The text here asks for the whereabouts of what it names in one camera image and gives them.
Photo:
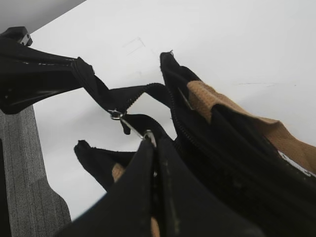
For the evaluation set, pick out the black fabric bag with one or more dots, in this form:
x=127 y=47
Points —
x=252 y=165

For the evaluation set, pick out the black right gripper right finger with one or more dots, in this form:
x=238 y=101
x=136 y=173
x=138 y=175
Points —
x=191 y=210

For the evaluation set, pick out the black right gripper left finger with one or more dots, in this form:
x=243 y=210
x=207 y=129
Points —
x=125 y=209

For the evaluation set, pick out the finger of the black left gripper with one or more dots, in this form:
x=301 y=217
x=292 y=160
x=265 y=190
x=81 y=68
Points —
x=28 y=75

